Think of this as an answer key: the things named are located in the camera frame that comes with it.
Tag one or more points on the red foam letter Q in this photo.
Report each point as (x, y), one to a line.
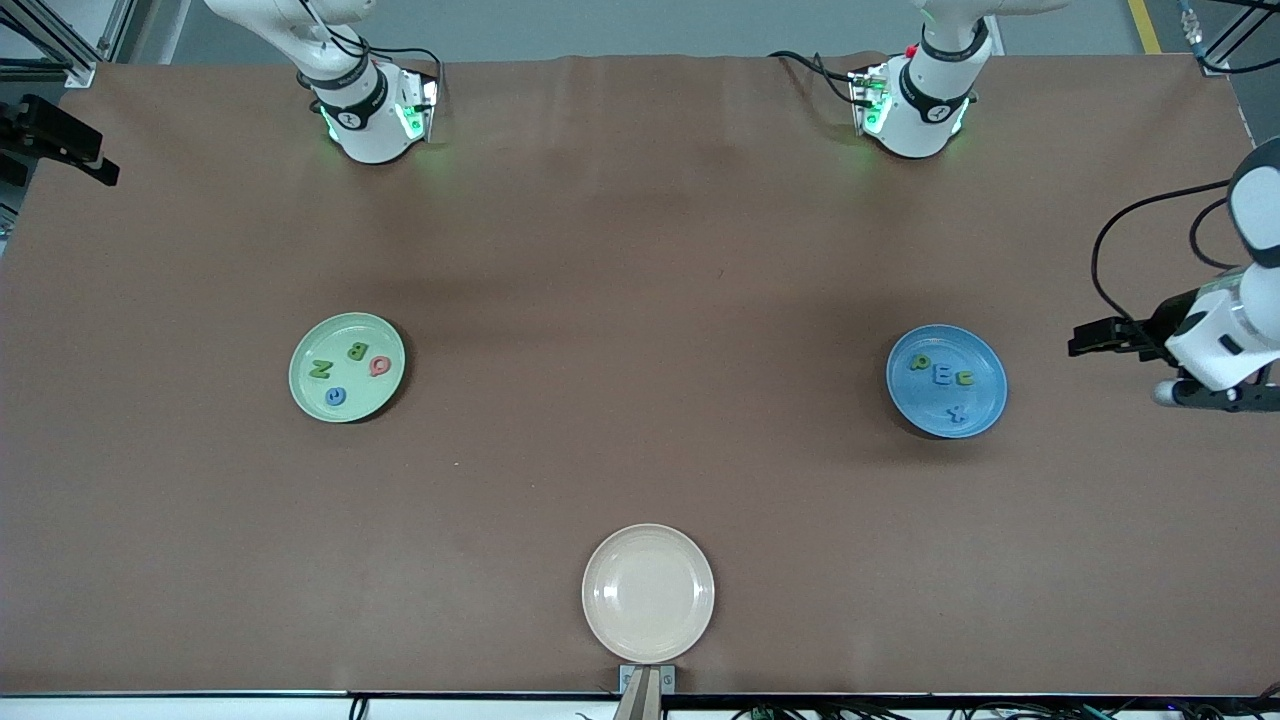
(373, 366)

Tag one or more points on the blue foam letter E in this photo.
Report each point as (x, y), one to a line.
(941, 375)

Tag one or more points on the blue plate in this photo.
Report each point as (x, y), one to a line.
(985, 410)

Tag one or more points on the brown table cover mat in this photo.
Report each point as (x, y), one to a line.
(640, 200)

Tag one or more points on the black table edge rail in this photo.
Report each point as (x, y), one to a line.
(900, 697)

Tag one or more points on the blue foam letter C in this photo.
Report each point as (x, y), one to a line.
(330, 396)

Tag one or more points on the green foam letter N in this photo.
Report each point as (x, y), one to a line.
(320, 369)

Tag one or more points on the beige plate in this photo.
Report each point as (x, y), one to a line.
(648, 593)

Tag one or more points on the green foam letter B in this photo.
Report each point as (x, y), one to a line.
(356, 351)

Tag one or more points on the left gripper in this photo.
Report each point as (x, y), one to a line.
(1163, 321)

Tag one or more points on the green foam letter p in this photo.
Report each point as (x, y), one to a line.
(913, 366)

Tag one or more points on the blue foam cross letter x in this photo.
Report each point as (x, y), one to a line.
(958, 413)

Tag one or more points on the silver base connector plate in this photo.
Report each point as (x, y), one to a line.
(425, 100)
(862, 95)

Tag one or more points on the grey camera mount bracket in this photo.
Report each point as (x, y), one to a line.
(647, 700)

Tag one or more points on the aluminium frame profile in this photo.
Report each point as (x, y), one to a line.
(80, 72)
(1215, 65)

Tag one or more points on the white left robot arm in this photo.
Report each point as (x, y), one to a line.
(925, 110)

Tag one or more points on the light green plate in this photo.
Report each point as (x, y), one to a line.
(345, 330)

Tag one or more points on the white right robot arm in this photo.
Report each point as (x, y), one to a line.
(370, 120)

